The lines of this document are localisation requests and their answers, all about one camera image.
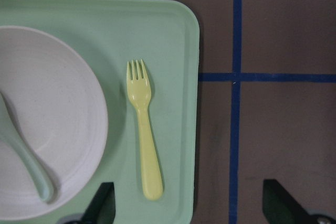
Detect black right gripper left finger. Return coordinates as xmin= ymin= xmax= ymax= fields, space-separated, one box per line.
xmin=79 ymin=182 xmax=114 ymax=223

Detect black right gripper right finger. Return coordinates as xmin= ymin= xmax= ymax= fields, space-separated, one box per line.
xmin=262 ymin=179 xmax=311 ymax=223

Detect white round plate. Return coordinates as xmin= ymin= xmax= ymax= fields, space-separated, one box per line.
xmin=1 ymin=26 xmax=108 ymax=221

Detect yellow plastic fork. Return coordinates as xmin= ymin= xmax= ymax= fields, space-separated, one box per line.
xmin=127 ymin=60 xmax=163 ymax=201

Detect pale green plastic spoon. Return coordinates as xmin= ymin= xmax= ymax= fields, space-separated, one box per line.
xmin=1 ymin=96 xmax=55 ymax=202

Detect light green plastic tray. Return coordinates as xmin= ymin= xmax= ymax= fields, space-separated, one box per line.
xmin=1 ymin=0 xmax=200 ymax=223

